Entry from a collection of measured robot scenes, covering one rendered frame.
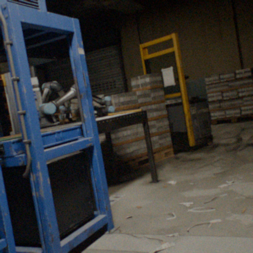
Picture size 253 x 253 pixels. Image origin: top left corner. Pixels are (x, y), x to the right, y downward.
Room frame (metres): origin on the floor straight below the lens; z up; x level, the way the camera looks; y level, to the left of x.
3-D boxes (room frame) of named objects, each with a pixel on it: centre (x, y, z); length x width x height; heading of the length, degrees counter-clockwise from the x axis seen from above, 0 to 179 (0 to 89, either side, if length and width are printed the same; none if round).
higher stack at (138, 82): (5.37, -0.43, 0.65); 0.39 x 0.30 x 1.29; 44
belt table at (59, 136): (2.47, 0.78, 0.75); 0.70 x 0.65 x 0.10; 152
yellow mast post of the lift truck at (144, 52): (5.90, -0.52, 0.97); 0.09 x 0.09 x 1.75; 44
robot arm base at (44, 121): (3.87, 0.84, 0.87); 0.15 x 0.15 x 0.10
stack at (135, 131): (4.87, 0.09, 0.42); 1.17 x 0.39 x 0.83; 134
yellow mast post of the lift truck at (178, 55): (5.43, -0.98, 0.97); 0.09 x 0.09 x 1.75; 44
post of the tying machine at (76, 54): (2.53, 0.25, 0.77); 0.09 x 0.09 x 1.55; 62
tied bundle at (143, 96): (5.16, -0.22, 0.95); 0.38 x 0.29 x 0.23; 44
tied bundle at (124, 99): (4.96, -0.01, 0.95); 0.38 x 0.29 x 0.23; 42
